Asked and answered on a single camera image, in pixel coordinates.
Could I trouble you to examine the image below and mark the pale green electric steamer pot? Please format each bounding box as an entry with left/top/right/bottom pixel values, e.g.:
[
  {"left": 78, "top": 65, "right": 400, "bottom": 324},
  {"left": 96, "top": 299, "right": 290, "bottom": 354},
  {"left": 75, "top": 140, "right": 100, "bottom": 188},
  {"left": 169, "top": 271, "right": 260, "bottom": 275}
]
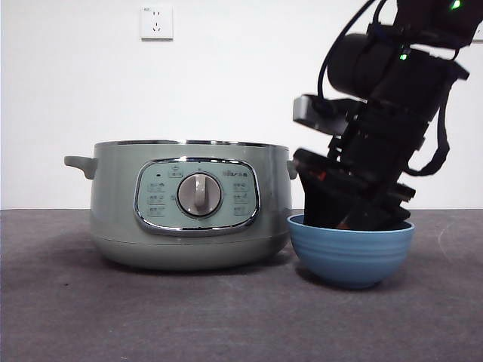
[{"left": 63, "top": 139, "right": 300, "bottom": 272}]

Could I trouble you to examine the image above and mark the pale grey right wrist camera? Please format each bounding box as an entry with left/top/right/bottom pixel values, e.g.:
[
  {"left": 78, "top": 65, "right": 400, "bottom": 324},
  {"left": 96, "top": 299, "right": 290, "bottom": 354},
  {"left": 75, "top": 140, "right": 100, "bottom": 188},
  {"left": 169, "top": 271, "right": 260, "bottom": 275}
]
[{"left": 293, "top": 94, "right": 352, "bottom": 136}]

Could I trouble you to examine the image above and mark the blue ribbed bowl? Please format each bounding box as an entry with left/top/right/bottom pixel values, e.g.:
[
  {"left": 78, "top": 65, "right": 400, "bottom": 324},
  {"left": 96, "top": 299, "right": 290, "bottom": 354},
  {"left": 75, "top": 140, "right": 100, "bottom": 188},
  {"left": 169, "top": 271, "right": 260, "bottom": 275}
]
[{"left": 286, "top": 213, "right": 416, "bottom": 290}]

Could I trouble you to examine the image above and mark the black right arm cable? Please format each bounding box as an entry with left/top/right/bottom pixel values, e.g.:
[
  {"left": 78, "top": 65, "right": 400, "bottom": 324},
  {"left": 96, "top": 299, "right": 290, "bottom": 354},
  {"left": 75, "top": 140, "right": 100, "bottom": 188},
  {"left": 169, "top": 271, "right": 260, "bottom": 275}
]
[
  {"left": 317, "top": 0, "right": 389, "bottom": 101},
  {"left": 404, "top": 101, "right": 451, "bottom": 176}
]

